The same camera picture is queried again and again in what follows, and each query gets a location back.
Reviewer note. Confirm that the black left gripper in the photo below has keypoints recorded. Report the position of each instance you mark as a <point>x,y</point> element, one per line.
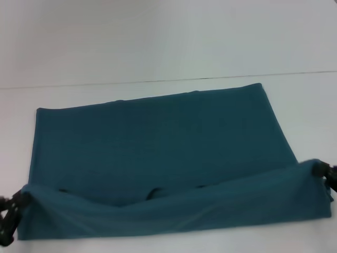
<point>8,218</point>

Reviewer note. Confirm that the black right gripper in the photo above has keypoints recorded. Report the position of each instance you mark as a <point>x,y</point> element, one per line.
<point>332,177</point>

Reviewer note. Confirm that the teal blue FREE t-shirt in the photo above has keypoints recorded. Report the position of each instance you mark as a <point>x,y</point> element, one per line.
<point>158,158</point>

